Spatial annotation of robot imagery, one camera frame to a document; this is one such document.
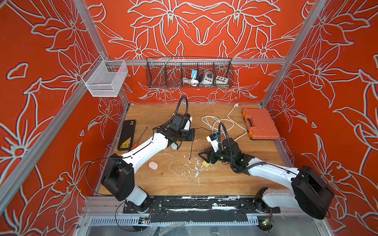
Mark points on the clear plastic wall bin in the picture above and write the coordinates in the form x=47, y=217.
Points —
x=101, y=82

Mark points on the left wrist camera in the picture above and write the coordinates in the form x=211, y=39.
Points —
x=181, y=122

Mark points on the orange handled screwdriver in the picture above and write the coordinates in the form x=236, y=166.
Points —
x=135, y=145

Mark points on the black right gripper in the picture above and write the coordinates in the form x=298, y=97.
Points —
x=209, y=154

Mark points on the orange plastic tool case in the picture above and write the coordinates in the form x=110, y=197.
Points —
x=259, y=124

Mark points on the white bluetooth headset case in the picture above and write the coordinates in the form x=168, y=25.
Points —
x=174, y=146

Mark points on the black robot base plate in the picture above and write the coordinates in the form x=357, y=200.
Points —
x=197, y=209

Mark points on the blue box in basket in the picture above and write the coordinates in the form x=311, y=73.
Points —
x=194, y=75

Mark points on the yellow plug adapter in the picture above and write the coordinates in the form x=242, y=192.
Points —
x=205, y=164

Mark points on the black flat tool case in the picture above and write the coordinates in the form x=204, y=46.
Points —
x=127, y=135

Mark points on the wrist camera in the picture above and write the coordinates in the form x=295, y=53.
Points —
x=213, y=139
x=181, y=122

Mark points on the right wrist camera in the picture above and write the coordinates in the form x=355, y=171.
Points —
x=213, y=139

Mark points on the white socket cube in basket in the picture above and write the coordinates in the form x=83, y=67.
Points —
x=221, y=81

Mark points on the pink oval earbud case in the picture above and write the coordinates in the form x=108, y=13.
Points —
x=153, y=165

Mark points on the black wire wall basket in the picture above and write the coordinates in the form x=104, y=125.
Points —
x=175, y=72

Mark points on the white power strip in basket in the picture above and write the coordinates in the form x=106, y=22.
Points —
x=207, y=78

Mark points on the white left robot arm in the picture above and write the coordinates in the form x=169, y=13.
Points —
x=118, y=176

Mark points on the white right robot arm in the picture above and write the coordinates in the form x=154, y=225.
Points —
x=305, y=189

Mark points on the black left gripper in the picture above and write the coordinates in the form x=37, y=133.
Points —
x=192, y=134

